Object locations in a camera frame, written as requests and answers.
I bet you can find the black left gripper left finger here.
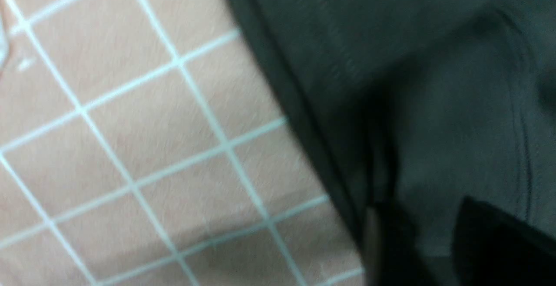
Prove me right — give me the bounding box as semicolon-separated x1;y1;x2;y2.
363;201;435;286

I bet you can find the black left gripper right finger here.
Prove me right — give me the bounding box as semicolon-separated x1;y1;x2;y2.
451;197;556;286

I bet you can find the gray long-sleeve top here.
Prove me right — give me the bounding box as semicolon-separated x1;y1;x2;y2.
228;0;555;286

